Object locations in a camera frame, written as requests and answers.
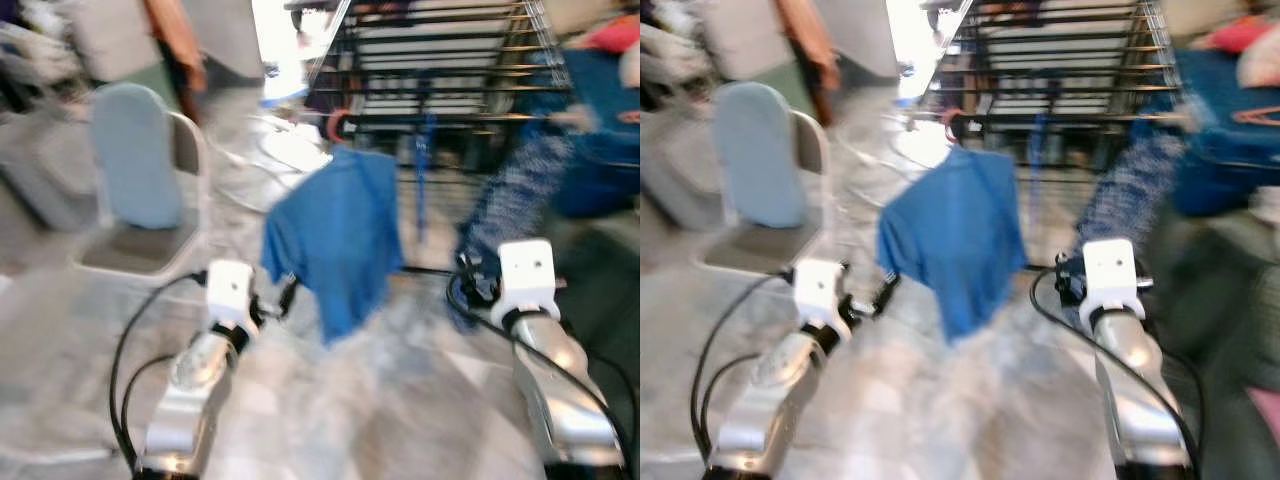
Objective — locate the pink blanket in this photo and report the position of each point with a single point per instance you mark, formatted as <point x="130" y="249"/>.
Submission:
<point x="1264" y="410"/>

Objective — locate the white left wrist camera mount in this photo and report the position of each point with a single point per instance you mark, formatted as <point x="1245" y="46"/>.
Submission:
<point x="820" y="290"/>
<point x="230" y="290"/>

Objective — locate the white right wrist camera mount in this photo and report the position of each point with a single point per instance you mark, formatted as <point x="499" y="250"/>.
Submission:
<point x="525" y="275"/>
<point x="1110" y="275"/>

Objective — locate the white pillow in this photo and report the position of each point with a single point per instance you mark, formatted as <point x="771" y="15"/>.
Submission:
<point x="1262" y="65"/>

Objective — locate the dark green sofa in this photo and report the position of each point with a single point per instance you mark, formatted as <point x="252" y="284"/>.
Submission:
<point x="1220" y="320"/>
<point x="600" y="320"/>

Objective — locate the blue suitcase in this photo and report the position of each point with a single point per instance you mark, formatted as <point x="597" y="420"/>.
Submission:
<point x="1220" y="150"/>
<point x="600" y="150"/>

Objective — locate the light blue cushion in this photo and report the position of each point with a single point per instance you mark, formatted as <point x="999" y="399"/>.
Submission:
<point x="755" y="160"/>
<point x="135" y="160"/>

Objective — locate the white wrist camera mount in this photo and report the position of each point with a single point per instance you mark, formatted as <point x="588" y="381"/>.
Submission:
<point x="820" y="290"/>
<point x="525" y="275"/>
<point x="1110" y="275"/>
<point x="230" y="290"/>

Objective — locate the pink clothes hanger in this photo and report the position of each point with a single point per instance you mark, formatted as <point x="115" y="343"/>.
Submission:
<point x="1255" y="116"/>
<point x="945" y="128"/>
<point x="330" y="128"/>

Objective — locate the blue plaid shirt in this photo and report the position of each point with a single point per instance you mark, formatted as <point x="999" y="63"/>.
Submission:
<point x="1130" y="190"/>
<point x="520" y="190"/>

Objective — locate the red cloth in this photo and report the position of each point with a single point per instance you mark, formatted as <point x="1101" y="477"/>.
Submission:
<point x="1240" y="35"/>
<point x="615" y="38"/>

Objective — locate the white grey folding chair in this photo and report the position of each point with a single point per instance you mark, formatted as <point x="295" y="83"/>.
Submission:
<point x="760" y="250"/>
<point x="140" y="250"/>

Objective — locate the peach hanging garment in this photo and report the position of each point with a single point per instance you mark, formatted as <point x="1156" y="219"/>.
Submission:
<point x="175" y="40"/>
<point x="810" y="40"/>

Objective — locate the black metal drying rack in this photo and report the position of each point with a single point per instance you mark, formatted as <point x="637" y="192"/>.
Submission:
<point x="470" y="120"/>
<point x="1080" y="118"/>

